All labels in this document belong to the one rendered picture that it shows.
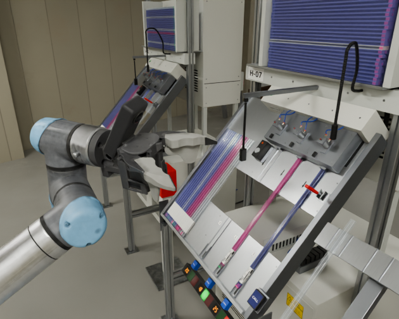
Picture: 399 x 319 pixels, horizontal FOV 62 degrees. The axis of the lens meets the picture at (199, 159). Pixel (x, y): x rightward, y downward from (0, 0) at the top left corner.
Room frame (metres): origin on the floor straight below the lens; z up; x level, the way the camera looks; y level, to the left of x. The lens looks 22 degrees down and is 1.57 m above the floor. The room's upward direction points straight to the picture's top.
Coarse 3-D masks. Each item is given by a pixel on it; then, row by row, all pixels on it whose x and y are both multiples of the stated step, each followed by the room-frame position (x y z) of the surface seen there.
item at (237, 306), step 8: (168, 224) 1.27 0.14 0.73; (176, 232) 1.21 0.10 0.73; (184, 240) 1.15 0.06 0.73; (192, 248) 1.10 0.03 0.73; (200, 264) 1.01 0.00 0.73; (208, 272) 0.96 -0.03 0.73; (216, 280) 0.92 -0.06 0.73; (224, 288) 0.88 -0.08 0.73; (232, 296) 0.85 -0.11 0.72; (240, 304) 0.82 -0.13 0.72; (240, 312) 0.78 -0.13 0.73
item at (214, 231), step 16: (208, 208) 1.23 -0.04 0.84; (208, 224) 1.16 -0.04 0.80; (224, 224) 1.11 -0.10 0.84; (192, 240) 1.15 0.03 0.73; (208, 240) 1.10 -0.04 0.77; (224, 240) 1.05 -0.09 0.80; (208, 256) 1.04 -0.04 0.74; (224, 256) 1.00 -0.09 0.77; (240, 256) 0.96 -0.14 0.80; (256, 256) 0.92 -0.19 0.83; (272, 256) 0.89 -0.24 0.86; (224, 272) 0.95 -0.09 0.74; (240, 272) 0.91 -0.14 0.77; (256, 272) 0.88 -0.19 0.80; (272, 272) 0.85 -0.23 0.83; (240, 288) 0.86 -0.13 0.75; (256, 288) 0.83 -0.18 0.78
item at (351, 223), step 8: (352, 224) 0.77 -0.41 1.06; (344, 232) 0.76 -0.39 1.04; (336, 240) 0.76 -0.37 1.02; (336, 248) 0.74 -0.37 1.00; (328, 256) 0.73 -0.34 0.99; (320, 264) 0.72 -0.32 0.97; (312, 272) 0.71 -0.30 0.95; (320, 272) 0.71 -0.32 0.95; (312, 280) 0.70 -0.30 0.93; (304, 288) 0.69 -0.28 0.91; (296, 296) 0.68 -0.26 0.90; (296, 304) 0.67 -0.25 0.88; (288, 312) 0.66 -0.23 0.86
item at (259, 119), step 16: (256, 112) 1.49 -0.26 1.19; (272, 112) 1.42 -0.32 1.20; (240, 128) 1.48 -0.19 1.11; (256, 128) 1.40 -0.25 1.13; (256, 144) 1.33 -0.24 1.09; (272, 144) 1.27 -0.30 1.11; (256, 160) 1.26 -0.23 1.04; (272, 160) 1.21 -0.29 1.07; (288, 160) 1.16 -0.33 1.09; (304, 160) 1.11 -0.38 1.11; (352, 160) 0.99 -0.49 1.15; (256, 176) 1.20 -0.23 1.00; (272, 176) 1.15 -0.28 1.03; (304, 176) 1.06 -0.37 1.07; (336, 176) 0.98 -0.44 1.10; (288, 192) 1.05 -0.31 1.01; (304, 208) 0.96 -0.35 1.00
